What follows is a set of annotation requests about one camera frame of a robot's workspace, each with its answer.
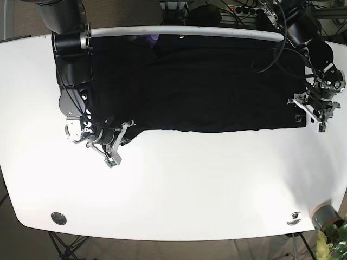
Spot green potted plant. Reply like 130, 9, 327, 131
316, 221, 346, 260

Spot black printed T-shirt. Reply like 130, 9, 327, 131
87, 35, 308, 141

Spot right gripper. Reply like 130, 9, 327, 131
65, 116, 135, 168

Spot grey plant pot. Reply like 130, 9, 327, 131
310, 203, 344, 232

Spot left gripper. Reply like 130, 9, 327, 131
287, 63, 346, 133

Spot right metal table grommet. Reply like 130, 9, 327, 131
286, 212, 302, 226

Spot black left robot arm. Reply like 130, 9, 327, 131
255, 1, 346, 133

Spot left metal table grommet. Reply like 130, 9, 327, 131
51, 212, 67, 225

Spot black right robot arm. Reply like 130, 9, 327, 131
34, 1, 135, 168

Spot metal table grommet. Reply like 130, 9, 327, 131
286, 212, 302, 226
51, 212, 67, 225

